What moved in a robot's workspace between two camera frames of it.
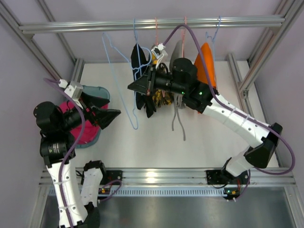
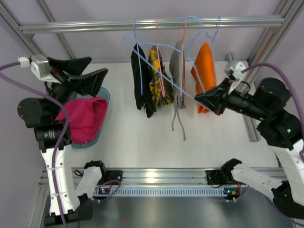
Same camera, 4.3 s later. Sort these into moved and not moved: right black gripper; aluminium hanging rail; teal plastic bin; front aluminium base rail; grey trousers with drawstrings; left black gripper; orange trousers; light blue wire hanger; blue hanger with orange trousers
Moved: left black gripper; light blue wire hanger; right black gripper
Not moved: aluminium hanging rail; front aluminium base rail; orange trousers; blue hanger with orange trousers; teal plastic bin; grey trousers with drawstrings
